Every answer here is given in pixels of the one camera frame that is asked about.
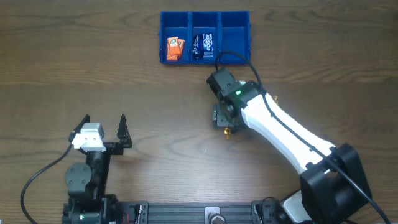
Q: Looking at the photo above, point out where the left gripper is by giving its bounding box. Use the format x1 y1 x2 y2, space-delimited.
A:
68 113 133 156

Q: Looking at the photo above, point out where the blue candy pack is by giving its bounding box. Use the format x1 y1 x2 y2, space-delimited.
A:
192 34 205 60
203 32 215 57

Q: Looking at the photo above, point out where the blue tray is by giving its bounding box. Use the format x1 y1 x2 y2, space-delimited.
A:
159 11 252 65

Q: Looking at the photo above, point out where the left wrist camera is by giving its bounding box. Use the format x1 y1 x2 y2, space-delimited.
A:
71 122 107 152

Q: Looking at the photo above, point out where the black cable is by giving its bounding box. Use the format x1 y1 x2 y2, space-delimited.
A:
214 50 392 224
20 143 74 224

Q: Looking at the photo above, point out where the mounting rail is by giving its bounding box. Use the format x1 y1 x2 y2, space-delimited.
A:
119 200 280 224

